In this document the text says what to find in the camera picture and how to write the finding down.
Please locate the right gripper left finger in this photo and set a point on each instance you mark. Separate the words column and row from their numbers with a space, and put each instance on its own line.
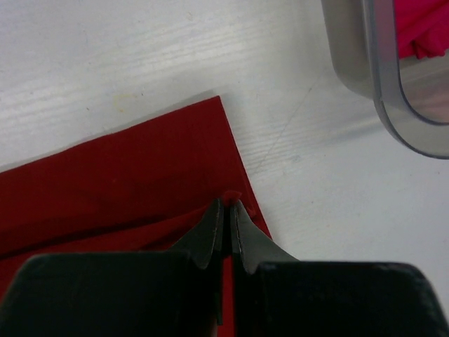
column 177, row 292

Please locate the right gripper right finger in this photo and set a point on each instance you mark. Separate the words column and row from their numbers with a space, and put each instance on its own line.
column 276, row 294

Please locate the dark red t-shirt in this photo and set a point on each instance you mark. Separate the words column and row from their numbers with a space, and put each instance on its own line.
column 140, row 189

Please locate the clear plastic storage bin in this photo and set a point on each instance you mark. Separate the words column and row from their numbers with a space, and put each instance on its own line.
column 410, row 95

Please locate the magenta folded t-shirt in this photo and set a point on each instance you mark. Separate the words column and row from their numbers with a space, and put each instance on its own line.
column 421, row 28

